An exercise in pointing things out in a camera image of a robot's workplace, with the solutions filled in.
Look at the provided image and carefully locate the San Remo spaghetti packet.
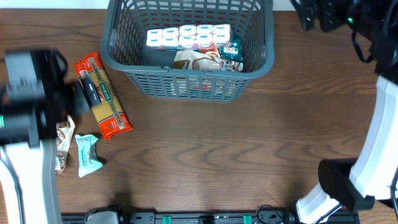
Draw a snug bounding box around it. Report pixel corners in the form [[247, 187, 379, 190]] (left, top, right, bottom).
[[75, 52, 133, 139]]

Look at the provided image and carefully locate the white brown snack bag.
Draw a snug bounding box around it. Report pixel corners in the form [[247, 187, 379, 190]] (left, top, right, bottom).
[[173, 50, 244, 72], [55, 115, 75, 175]]

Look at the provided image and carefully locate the light blue snack bar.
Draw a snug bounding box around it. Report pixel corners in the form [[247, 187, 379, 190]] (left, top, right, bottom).
[[75, 134, 103, 178]]

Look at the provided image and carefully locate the grey plastic basket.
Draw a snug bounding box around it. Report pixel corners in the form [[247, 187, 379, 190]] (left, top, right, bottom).
[[100, 0, 275, 101]]

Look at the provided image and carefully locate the green Nescafe coffee bag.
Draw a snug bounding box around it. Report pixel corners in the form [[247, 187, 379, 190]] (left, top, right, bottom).
[[218, 35, 243, 63]]

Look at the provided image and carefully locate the Kleenex tissue multipack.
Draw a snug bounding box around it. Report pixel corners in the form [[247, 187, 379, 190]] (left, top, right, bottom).
[[146, 24, 233, 50]]

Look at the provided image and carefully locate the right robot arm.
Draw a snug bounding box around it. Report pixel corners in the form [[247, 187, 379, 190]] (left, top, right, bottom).
[[286, 0, 397, 223]]

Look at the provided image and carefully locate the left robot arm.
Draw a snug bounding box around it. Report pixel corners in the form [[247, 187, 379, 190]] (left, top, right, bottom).
[[1, 49, 101, 223]]

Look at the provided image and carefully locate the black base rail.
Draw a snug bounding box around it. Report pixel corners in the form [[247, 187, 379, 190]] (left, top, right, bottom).
[[62, 205, 301, 224]]

